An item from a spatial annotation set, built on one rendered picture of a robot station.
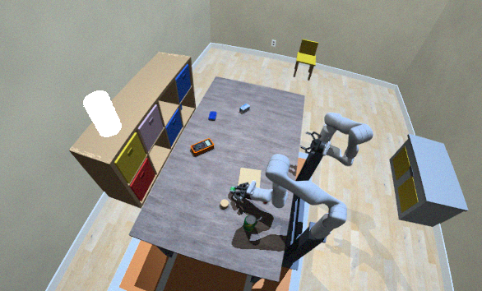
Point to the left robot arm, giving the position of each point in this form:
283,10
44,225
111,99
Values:
276,171

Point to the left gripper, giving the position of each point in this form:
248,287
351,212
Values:
242,193

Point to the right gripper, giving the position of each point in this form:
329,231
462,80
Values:
316,145

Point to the beige flat mat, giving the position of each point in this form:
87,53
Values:
249,175

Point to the orange digital multimeter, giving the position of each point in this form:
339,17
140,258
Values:
202,146

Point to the tan short cylinder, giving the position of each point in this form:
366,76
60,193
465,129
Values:
224,203

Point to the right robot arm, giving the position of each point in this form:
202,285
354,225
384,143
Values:
358,133

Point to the green soda can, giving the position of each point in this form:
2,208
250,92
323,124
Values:
249,223

